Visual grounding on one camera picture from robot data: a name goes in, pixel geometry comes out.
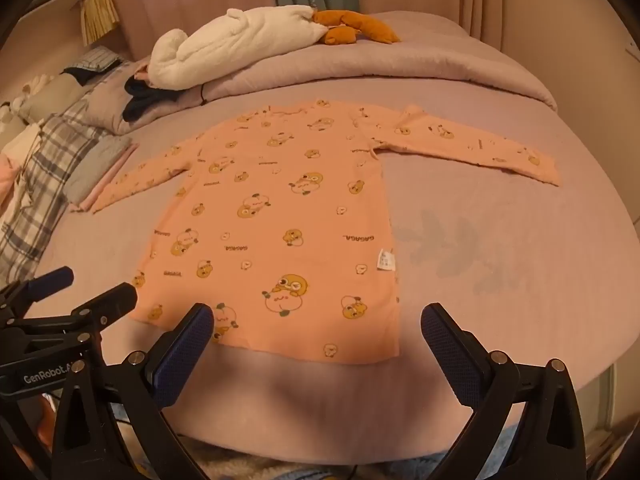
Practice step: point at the dark navy cloth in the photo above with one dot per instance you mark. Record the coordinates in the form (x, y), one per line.
(145, 100)

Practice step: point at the light pink cloth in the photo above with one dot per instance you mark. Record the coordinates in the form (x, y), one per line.
(6, 182)

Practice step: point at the orange plush toy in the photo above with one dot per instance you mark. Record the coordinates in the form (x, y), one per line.
(370, 27)

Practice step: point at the pale pink rolled duvet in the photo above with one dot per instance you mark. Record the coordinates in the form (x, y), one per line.
(400, 67)

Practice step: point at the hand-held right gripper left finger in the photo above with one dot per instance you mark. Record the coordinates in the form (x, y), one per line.
(182, 350)

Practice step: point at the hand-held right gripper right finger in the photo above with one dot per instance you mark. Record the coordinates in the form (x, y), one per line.
(450, 355)

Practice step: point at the orange cartoon print shirt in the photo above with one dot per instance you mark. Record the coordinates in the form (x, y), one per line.
(280, 210)

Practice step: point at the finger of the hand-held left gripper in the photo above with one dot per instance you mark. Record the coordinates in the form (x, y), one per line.
(57, 277)
(122, 295)

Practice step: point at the grey pillow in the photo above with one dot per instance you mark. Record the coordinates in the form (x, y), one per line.
(55, 97)

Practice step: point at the pink bed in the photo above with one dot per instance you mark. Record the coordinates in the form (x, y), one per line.
(500, 260)

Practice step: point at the blue striped cloth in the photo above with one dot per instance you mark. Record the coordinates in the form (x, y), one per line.
(92, 60)

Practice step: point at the grey folded cloth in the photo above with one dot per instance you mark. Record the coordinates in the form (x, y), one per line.
(97, 167)

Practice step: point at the pink folded cloth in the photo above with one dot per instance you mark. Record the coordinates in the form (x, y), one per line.
(107, 182)

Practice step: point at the white cloth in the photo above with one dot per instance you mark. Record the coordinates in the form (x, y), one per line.
(20, 145)

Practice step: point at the grey plaid cloth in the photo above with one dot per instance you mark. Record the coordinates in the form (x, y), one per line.
(50, 170)

